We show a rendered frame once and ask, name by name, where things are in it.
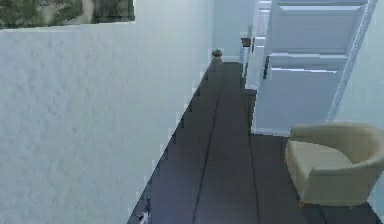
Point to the beige armchair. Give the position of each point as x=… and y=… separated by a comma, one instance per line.
x=328, y=166

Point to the black and white shoe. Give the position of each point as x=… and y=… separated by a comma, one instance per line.
x=145, y=213

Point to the brown round pot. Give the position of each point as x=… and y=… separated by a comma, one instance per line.
x=217, y=53
x=246, y=41

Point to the green framed wall picture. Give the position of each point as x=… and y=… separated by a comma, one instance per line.
x=63, y=11

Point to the white panelled room door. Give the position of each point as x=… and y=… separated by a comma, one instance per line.
x=259, y=46
x=300, y=66

